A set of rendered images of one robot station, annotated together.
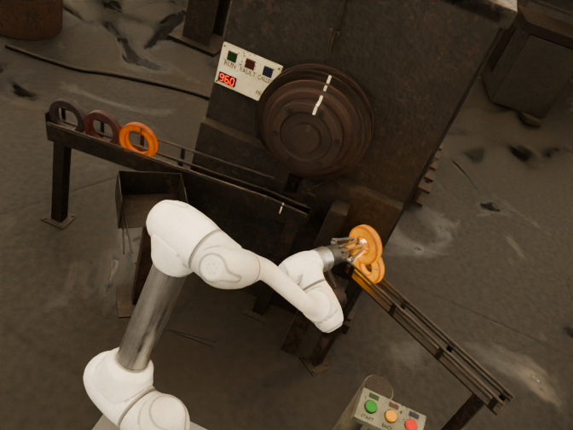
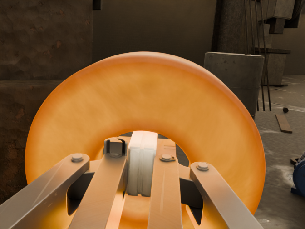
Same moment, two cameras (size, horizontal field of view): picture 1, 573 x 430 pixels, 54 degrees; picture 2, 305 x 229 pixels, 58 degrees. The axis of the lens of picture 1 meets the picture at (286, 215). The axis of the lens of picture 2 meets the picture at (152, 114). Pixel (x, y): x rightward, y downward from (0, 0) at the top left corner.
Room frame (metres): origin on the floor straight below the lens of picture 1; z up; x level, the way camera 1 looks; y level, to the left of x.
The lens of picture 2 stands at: (1.58, -0.22, 0.95)
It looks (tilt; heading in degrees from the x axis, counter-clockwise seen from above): 15 degrees down; 322
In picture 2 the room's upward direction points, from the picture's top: 4 degrees clockwise
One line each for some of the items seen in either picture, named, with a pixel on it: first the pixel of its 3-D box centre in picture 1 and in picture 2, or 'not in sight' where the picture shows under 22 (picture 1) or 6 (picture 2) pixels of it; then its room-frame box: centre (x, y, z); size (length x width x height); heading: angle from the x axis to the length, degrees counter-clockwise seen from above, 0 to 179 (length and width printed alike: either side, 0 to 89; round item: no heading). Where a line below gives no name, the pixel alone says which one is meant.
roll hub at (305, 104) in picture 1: (306, 135); not in sight; (1.91, 0.04, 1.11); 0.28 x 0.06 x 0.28; 85
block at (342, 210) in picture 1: (332, 225); not in sight; (2.00, -0.21, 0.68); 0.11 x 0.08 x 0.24; 175
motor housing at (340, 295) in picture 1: (314, 315); not in sight; (1.85, -0.29, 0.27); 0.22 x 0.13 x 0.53; 85
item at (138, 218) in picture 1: (141, 248); not in sight; (1.76, 0.55, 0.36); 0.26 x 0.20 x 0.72; 120
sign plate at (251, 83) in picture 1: (247, 74); not in sight; (2.15, 0.36, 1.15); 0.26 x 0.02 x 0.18; 85
